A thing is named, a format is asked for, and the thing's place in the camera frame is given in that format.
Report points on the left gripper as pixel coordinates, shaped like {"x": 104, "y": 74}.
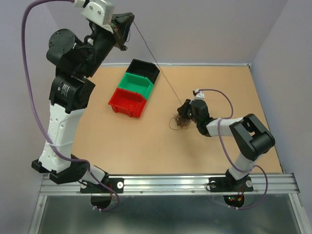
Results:
{"x": 121, "y": 23}

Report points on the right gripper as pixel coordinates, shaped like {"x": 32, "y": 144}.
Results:
{"x": 183, "y": 108}

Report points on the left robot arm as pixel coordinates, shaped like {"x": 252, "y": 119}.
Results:
{"x": 76, "y": 61}

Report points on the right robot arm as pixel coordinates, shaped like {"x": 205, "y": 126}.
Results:
{"x": 251, "y": 136}

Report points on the black plastic bin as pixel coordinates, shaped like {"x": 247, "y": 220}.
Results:
{"x": 144, "y": 69}

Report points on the red plastic bin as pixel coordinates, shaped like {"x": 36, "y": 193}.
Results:
{"x": 127, "y": 102}

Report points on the green plastic bin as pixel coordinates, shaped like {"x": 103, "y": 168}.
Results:
{"x": 136, "y": 84}

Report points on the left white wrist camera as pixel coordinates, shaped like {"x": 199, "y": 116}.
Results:
{"x": 100, "y": 12}

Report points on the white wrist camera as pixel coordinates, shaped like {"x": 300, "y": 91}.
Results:
{"x": 198, "y": 95}
{"x": 100, "y": 12}

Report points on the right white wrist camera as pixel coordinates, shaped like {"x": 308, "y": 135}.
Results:
{"x": 198, "y": 95}

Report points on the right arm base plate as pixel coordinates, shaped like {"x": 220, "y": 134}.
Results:
{"x": 218, "y": 184}

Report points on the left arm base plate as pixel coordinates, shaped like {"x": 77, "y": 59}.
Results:
{"x": 114, "y": 183}

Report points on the aluminium mounting rail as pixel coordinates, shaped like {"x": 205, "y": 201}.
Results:
{"x": 201, "y": 184}

